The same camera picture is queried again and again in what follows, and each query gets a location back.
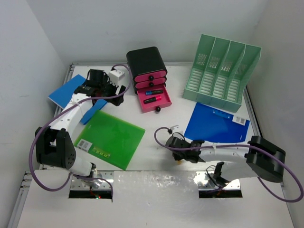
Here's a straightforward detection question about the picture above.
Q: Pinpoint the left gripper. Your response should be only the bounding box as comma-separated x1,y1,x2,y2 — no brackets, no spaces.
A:
97,76,124,106

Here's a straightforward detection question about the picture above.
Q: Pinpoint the black pink drawer organizer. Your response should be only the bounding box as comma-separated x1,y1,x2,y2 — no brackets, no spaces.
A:
126,47,168,95

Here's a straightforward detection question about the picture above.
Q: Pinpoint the blue black marker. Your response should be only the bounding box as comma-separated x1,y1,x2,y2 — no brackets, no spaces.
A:
145,90,163,95

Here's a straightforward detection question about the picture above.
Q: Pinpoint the pink top drawer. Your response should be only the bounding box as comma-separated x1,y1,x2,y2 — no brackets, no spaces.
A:
133,70,167,83

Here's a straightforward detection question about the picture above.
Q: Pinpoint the pink black highlighter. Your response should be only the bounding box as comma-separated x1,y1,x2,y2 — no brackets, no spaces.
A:
143,95,162,104

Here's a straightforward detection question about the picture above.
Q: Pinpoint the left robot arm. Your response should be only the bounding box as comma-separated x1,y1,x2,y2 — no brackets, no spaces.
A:
35,68,126,177

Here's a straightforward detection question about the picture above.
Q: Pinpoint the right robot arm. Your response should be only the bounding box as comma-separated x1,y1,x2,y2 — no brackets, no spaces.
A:
165,136,285,187

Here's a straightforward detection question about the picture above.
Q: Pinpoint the dark blue clipboard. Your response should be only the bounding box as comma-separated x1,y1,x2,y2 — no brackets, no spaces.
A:
185,103,250,143

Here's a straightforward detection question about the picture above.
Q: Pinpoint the light blue notebook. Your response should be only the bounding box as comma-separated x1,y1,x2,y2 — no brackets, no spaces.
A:
48,75,107,125

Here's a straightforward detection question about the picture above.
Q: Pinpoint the pink middle drawer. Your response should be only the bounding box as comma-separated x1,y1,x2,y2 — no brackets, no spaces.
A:
134,77,167,89

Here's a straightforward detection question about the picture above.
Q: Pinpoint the green plastic folder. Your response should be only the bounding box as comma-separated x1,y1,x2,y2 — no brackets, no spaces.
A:
74,111,145,170

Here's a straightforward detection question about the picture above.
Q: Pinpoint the green file organizer rack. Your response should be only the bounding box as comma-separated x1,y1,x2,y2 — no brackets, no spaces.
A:
183,34,262,113

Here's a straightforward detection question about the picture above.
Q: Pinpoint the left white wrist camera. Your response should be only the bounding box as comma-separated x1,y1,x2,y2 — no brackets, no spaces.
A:
108,69,125,86

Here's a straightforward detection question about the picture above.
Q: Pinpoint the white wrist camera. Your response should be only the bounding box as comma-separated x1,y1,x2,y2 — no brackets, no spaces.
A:
170,125,179,131
108,69,125,86

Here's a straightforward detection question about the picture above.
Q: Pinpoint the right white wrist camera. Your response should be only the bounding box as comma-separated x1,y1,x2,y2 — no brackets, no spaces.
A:
170,125,179,131

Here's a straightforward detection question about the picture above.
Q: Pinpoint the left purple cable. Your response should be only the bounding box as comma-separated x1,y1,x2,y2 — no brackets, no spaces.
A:
28,64,131,199

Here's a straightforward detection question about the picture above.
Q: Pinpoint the purple cable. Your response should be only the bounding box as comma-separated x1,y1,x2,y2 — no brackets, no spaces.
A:
154,127,297,203
28,64,131,199

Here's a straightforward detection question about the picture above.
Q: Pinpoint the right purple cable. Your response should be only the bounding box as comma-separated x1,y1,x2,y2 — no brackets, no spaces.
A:
154,127,297,203

